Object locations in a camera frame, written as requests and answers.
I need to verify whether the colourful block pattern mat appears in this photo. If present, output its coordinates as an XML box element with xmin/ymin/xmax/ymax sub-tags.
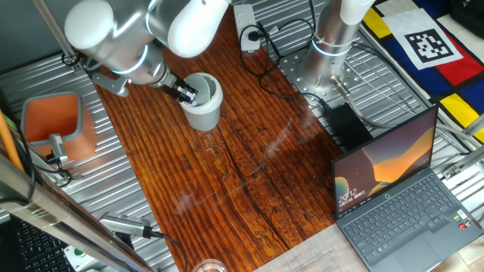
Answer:
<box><xmin>361</xmin><ymin>0</ymin><xmax>484</xmax><ymax>144</ymax></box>

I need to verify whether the steel frame bar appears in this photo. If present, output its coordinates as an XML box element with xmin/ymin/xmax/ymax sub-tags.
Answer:
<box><xmin>0</xmin><ymin>150</ymin><xmax>157</xmax><ymax>272</ymax></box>

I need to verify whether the thin black laptop cable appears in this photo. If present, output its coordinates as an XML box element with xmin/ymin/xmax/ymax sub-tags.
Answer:
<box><xmin>320</xmin><ymin>165</ymin><xmax>336</xmax><ymax>192</ymax></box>

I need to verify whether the black bag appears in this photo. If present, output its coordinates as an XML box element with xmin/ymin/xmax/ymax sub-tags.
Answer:
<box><xmin>449</xmin><ymin>0</ymin><xmax>484</xmax><ymax>28</ymax></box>

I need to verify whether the small grey camera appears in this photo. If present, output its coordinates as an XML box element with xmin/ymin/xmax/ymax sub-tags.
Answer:
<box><xmin>48</xmin><ymin>134</ymin><xmax>70</xmax><ymax>166</ymax></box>

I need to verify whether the orange bin with grey rim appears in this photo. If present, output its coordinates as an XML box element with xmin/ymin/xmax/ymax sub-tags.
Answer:
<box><xmin>20</xmin><ymin>90</ymin><xmax>98</xmax><ymax>162</ymax></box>

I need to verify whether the black camera cable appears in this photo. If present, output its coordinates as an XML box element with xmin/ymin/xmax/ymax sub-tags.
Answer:
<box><xmin>150</xmin><ymin>229</ymin><xmax>189</xmax><ymax>272</ymax></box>

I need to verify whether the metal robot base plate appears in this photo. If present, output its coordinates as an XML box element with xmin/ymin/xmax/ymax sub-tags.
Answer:
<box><xmin>281</xmin><ymin>48</ymin><xmax>365</xmax><ymax>107</ymax></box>

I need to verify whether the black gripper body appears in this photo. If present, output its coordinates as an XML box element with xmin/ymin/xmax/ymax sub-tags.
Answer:
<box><xmin>169</xmin><ymin>76</ymin><xmax>192</xmax><ymax>100</ymax></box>

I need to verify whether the thin metal pole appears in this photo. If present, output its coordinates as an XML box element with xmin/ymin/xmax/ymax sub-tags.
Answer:
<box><xmin>32</xmin><ymin>0</ymin><xmax>83</xmax><ymax>73</ymax></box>

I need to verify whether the thick grey cable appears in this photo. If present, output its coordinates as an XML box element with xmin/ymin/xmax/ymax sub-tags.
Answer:
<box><xmin>330</xmin><ymin>74</ymin><xmax>484</xmax><ymax>149</ymax></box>

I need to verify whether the clear glass cup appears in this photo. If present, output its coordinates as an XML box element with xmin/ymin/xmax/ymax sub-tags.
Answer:
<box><xmin>191</xmin><ymin>258</ymin><xmax>229</xmax><ymax>272</ymax></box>

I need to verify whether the silver ridged camera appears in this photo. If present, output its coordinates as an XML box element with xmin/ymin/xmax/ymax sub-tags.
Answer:
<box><xmin>98</xmin><ymin>212</ymin><xmax>153</xmax><ymax>239</ymax></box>

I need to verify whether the white power strip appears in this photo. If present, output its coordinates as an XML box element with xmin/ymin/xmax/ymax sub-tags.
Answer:
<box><xmin>233</xmin><ymin>3</ymin><xmax>262</xmax><ymax>53</ymax></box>

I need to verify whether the aluminium profile with bracket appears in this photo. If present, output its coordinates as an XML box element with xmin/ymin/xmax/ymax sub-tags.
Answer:
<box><xmin>441</xmin><ymin>113</ymin><xmax>484</xmax><ymax>181</ymax></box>

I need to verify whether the orange tube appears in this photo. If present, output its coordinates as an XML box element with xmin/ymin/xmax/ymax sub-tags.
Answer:
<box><xmin>0</xmin><ymin>109</ymin><xmax>24</xmax><ymax>172</ymax></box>

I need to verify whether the black power adapter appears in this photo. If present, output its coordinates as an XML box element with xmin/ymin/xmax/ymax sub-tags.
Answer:
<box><xmin>324</xmin><ymin>102</ymin><xmax>374</xmax><ymax>152</ymax></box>

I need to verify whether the grey laptop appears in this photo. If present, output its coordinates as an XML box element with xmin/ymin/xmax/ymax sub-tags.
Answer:
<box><xmin>331</xmin><ymin>105</ymin><xmax>484</xmax><ymax>272</ymax></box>

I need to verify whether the grey box with green button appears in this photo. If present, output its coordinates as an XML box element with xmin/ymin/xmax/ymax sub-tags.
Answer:
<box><xmin>63</xmin><ymin>244</ymin><xmax>101</xmax><ymax>272</ymax></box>

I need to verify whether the black keyboard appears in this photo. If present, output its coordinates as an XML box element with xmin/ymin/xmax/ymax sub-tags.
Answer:
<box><xmin>10</xmin><ymin>218</ymin><xmax>76</xmax><ymax>272</ymax></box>

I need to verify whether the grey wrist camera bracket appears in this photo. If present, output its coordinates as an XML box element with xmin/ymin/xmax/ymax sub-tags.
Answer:
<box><xmin>90</xmin><ymin>70</ymin><xmax>131</xmax><ymax>98</ymax></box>

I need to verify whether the black power cable with plug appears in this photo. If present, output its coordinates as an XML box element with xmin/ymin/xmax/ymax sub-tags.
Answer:
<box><xmin>237</xmin><ymin>17</ymin><xmax>330</xmax><ymax>111</ymax></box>

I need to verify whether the small white trash can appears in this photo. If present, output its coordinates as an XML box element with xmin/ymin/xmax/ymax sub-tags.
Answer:
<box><xmin>177</xmin><ymin>72</ymin><xmax>225</xmax><ymax>132</ymax></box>

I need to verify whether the white marker tag sheet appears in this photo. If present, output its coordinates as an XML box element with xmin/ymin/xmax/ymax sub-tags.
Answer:
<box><xmin>381</xmin><ymin>8</ymin><xmax>464</xmax><ymax>71</ymax></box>

